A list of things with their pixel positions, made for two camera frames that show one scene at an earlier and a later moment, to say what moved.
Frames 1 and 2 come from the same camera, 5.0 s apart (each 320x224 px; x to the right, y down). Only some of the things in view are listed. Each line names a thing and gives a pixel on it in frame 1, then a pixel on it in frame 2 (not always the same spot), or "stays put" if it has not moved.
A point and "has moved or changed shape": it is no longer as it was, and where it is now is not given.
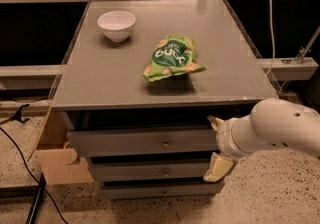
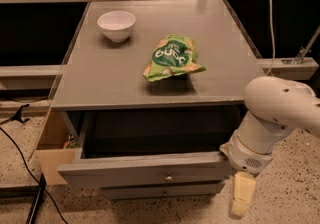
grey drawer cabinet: (139, 86) stays put
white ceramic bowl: (117, 24) stays put
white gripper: (225, 141) -> (247, 157)
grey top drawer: (142, 144) has moved or changed shape
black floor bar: (37, 200) stays put
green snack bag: (175, 54) stays put
